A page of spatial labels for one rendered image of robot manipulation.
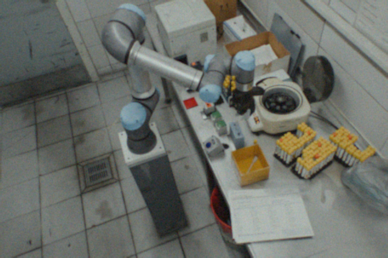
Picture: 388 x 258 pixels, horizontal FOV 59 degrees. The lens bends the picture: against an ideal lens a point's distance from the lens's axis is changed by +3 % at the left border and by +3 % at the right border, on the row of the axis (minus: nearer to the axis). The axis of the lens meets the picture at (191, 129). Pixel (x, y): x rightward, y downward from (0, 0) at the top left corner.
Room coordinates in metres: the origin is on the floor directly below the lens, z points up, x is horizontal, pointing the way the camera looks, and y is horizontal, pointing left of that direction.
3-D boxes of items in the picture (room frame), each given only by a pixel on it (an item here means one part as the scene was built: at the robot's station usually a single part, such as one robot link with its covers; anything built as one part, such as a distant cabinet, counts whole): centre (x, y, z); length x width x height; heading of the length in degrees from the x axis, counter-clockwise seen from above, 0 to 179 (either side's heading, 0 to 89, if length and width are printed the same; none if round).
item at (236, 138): (0.96, -0.21, 0.92); 0.10 x 0.07 x 0.10; 6
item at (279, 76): (1.26, -0.44, 0.92); 0.24 x 0.12 x 0.10; 101
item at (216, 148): (0.94, -0.11, 0.92); 0.13 x 0.07 x 0.08; 101
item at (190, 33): (1.68, -0.07, 1.03); 0.31 x 0.27 x 0.30; 11
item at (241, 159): (0.79, -0.23, 0.93); 0.13 x 0.13 x 0.10; 7
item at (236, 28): (1.79, -0.41, 0.94); 0.22 x 0.12 x 0.13; 15
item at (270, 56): (1.45, -0.42, 0.95); 0.29 x 0.25 x 0.15; 101
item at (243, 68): (0.98, -0.24, 1.34); 0.09 x 0.08 x 0.11; 66
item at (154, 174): (1.04, 0.25, 0.44); 0.20 x 0.20 x 0.87; 11
